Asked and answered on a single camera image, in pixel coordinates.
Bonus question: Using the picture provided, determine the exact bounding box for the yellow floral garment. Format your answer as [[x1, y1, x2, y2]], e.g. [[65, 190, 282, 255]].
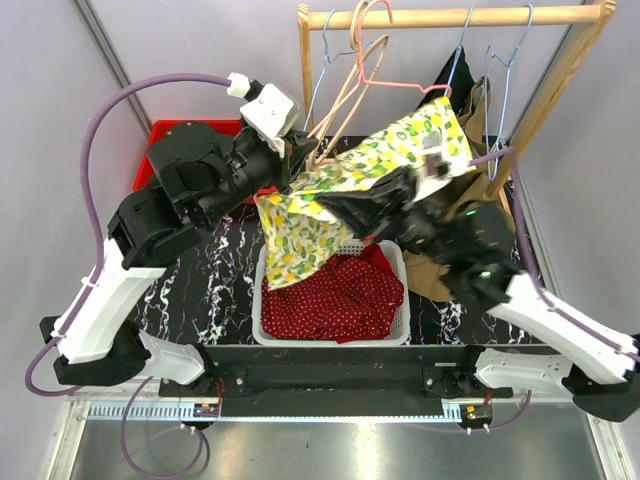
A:
[[257, 96, 472, 290]]

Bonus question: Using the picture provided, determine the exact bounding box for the red plastic bin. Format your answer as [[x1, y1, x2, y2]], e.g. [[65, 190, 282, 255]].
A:
[[127, 121, 288, 223]]

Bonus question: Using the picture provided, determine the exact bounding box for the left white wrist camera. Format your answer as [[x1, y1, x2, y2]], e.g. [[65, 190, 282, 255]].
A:
[[226, 72, 300, 158]]

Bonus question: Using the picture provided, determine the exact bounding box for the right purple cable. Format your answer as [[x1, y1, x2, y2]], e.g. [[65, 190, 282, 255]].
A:
[[469, 144, 640, 361]]

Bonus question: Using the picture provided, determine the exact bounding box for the light blue wire hanger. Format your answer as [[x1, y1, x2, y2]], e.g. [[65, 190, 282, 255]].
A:
[[298, 4, 356, 130]]

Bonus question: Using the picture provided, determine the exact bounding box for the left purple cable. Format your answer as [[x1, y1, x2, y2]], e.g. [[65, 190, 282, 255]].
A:
[[24, 72, 236, 474]]

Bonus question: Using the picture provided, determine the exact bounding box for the wooden clothes rack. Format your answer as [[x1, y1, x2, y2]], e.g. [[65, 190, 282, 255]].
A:
[[311, 1, 616, 199]]

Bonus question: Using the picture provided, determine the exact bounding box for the pink wire hanger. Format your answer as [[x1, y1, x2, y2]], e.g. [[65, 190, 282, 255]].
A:
[[355, 1, 452, 97]]

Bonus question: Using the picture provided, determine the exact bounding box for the white plastic basket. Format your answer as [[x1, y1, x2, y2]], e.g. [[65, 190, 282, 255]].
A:
[[252, 241, 410, 347]]

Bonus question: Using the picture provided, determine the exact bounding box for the black garment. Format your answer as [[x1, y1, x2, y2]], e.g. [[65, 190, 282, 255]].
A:
[[433, 47, 475, 114]]

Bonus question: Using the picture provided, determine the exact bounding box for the white cable duct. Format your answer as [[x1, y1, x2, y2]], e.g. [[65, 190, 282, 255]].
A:
[[87, 401, 462, 424]]

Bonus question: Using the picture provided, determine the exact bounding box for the tan garment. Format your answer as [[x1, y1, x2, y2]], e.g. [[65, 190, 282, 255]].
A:
[[403, 77, 491, 302]]

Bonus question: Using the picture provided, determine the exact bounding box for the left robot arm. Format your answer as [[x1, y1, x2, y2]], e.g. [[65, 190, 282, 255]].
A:
[[40, 121, 318, 396]]

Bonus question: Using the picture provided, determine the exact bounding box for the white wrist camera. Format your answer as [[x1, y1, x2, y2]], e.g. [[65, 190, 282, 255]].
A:
[[226, 72, 300, 158], [414, 134, 472, 201]]

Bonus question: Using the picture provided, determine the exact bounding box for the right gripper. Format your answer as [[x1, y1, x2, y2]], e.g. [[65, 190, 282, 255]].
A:
[[315, 164, 464, 268]]

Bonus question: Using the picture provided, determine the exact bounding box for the red polka dot garment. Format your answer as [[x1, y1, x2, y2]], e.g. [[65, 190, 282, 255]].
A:
[[260, 244, 404, 343]]

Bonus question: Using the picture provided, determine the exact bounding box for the empty blue wire hanger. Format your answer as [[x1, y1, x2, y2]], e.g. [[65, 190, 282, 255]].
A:
[[482, 3, 535, 181]]

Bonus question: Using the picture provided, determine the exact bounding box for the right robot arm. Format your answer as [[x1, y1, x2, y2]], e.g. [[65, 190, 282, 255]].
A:
[[315, 167, 639, 422]]

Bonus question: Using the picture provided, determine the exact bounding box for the wooden hanger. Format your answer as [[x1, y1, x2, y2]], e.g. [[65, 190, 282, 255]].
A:
[[305, 1, 389, 171]]

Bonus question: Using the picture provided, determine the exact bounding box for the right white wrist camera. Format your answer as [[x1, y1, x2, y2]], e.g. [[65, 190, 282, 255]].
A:
[[414, 134, 472, 201]]

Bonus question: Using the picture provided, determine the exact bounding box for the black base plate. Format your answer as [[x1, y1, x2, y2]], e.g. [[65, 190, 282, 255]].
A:
[[127, 346, 513, 414]]

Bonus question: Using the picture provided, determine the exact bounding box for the purple cable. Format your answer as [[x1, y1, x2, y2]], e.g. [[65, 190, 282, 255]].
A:
[[469, 144, 640, 361], [24, 72, 236, 474]]

